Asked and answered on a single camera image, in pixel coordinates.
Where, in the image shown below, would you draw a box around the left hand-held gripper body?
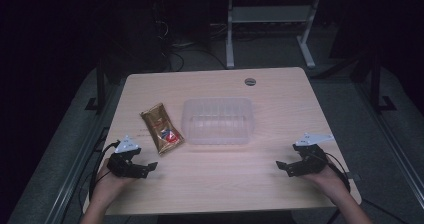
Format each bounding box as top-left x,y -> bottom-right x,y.
106,135 -> 150,179

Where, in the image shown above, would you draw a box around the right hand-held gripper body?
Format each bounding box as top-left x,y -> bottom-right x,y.
283,132 -> 335,178

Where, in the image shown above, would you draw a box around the gold snack packet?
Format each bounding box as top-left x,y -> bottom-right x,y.
139,102 -> 186,156

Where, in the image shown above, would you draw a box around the clear plastic container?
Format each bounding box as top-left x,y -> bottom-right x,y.
180,97 -> 256,146

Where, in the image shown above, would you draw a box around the person's left hand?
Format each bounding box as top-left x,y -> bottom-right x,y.
92,157 -> 137,208

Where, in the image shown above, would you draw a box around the person's right hand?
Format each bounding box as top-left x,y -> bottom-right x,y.
301,153 -> 352,206

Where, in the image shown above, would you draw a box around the black metal stand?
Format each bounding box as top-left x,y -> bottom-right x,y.
368,50 -> 398,113
84,58 -> 108,115

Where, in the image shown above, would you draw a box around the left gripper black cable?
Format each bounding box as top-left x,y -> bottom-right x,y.
87,139 -> 121,203

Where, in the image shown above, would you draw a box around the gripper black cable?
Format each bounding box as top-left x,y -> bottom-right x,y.
324,152 -> 413,224
87,139 -> 121,203

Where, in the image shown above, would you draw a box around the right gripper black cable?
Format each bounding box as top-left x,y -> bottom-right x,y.
324,152 -> 413,224

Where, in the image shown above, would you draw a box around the black floor cables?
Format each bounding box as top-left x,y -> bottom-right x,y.
151,0 -> 228,72

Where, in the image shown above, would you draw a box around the white metal table frame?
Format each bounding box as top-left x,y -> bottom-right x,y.
225,0 -> 322,70

